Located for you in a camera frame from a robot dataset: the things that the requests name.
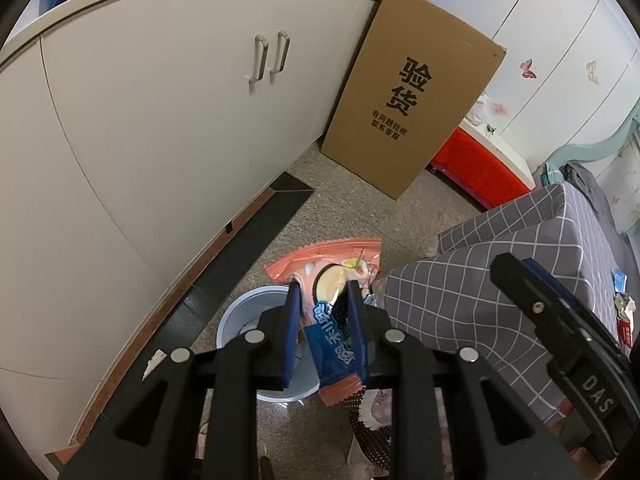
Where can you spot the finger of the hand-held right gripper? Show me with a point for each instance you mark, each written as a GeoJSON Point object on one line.
{"type": "Point", "coordinates": [547, 280]}
{"type": "Point", "coordinates": [530, 300]}

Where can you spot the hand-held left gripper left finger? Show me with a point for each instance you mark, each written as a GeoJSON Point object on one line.
{"type": "Point", "coordinates": [291, 340]}

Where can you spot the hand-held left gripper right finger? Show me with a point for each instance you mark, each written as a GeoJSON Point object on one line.
{"type": "Point", "coordinates": [357, 340]}

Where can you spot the pink blue snack wrapper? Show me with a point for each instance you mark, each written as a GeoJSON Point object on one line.
{"type": "Point", "coordinates": [330, 352]}

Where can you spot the light blue trash bin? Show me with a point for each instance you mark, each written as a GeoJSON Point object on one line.
{"type": "Point", "coordinates": [240, 316]}

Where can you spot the small blue packet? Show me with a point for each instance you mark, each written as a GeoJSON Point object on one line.
{"type": "Point", "coordinates": [620, 280]}

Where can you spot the red white packet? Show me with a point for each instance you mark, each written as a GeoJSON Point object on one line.
{"type": "Point", "coordinates": [625, 322]}

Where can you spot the grey garment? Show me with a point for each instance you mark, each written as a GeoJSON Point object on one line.
{"type": "Point", "coordinates": [592, 195]}

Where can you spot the red storage box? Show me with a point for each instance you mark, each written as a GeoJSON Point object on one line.
{"type": "Point", "coordinates": [475, 165]}

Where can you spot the white paper scrap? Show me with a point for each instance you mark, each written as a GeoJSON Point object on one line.
{"type": "Point", "coordinates": [154, 362]}

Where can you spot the teal bed headboard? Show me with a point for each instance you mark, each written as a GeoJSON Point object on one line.
{"type": "Point", "coordinates": [595, 142]}

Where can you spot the pink flower sticker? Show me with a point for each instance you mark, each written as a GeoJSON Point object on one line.
{"type": "Point", "coordinates": [497, 108]}

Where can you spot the pink butterfly sticker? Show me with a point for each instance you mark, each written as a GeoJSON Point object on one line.
{"type": "Point", "coordinates": [526, 67]}

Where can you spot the pale butterfly sticker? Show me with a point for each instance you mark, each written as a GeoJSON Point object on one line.
{"type": "Point", "coordinates": [592, 71]}

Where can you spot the large brown cardboard box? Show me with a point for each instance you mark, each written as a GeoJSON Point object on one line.
{"type": "Point", "coordinates": [400, 95]}

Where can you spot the beige floor cabinet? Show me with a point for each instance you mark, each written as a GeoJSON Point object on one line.
{"type": "Point", "coordinates": [150, 135]}

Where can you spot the white wardrobe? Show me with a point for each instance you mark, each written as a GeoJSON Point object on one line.
{"type": "Point", "coordinates": [550, 20]}

